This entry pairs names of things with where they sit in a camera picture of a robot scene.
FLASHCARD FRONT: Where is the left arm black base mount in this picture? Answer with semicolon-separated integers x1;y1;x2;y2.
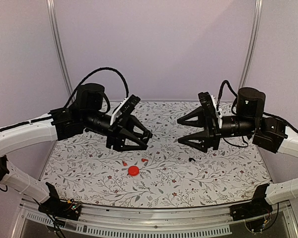
38;182;81;221

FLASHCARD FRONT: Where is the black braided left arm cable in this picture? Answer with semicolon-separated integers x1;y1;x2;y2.
64;67;129;110

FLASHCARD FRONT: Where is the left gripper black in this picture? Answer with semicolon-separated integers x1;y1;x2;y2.
82;110;152;151

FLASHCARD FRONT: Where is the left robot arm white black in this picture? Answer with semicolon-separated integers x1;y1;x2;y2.
0;83;152;215

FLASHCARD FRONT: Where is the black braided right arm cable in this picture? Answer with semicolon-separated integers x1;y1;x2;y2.
216;80;239;110

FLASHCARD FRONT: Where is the aluminium frame post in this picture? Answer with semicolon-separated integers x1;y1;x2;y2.
46;0;73;96
238;0;263;88

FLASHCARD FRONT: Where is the floral patterned table mat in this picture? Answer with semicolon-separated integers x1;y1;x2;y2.
41;102;271;208

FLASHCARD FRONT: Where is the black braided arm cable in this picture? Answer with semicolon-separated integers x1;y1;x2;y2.
64;67;129;110
216;80;239;110

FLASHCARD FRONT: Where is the aluminium frame post right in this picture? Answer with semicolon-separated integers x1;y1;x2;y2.
238;0;263;88

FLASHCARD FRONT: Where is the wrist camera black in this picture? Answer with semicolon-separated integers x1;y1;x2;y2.
198;92;223;119
110;95;141;125

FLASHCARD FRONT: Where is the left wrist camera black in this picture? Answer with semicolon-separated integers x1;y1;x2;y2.
110;95;141;125

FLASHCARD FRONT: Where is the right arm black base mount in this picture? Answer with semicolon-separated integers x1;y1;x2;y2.
229;183;273;221

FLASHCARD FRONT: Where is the red round charging case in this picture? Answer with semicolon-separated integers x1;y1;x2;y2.
128;166;140;177

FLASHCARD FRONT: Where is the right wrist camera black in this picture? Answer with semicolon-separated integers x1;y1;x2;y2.
198;92;223;119

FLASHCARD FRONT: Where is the aluminium frame post left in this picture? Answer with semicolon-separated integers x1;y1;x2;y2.
46;0;73;96

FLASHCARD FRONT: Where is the aluminium rail base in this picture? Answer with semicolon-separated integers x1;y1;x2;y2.
12;198;298;238

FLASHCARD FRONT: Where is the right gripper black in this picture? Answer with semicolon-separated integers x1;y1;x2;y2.
176;106;256;153

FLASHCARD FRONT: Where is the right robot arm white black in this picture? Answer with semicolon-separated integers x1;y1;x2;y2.
177;87;298;158

